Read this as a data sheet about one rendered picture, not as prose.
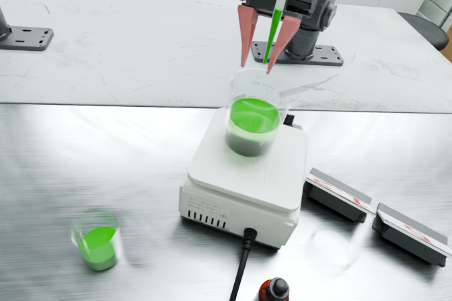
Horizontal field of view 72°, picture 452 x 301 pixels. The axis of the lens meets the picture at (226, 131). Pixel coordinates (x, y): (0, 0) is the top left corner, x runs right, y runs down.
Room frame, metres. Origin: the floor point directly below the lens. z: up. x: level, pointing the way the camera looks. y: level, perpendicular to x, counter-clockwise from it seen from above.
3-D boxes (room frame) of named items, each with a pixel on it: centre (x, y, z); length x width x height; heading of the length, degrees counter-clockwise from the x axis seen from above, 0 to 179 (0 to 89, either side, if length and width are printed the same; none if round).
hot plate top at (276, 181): (0.24, -0.03, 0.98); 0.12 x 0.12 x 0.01; 81
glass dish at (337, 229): (0.18, -0.15, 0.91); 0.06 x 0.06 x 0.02
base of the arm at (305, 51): (0.62, -0.12, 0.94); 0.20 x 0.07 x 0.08; 104
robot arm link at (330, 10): (0.61, -0.12, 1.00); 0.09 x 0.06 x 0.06; 63
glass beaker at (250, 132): (0.25, -0.03, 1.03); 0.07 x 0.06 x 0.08; 83
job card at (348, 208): (0.26, -0.16, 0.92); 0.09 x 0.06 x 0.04; 66
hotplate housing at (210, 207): (0.26, -0.04, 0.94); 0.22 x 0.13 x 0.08; 171
